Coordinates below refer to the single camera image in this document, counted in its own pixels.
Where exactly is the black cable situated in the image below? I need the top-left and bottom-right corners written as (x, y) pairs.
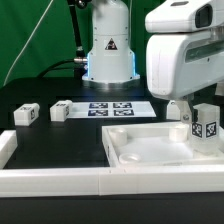
top-left (37, 0), bottom-right (89, 79)

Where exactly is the white square tabletop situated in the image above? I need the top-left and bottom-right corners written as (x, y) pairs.
top-left (102, 122), bottom-right (224, 167)

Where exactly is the white paper with fiducial markers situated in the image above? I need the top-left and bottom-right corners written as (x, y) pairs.
top-left (68, 101), bottom-right (156, 118)

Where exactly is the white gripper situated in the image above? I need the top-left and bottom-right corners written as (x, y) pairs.
top-left (145, 0), bottom-right (224, 124)

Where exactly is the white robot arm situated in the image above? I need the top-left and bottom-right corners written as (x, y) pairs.
top-left (83, 0), bottom-right (224, 123)

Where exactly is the white U-shaped fence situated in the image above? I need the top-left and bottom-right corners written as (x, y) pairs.
top-left (0, 130), bottom-right (224, 197)

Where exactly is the white cable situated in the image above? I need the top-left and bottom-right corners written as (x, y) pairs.
top-left (3, 0), bottom-right (54, 87)

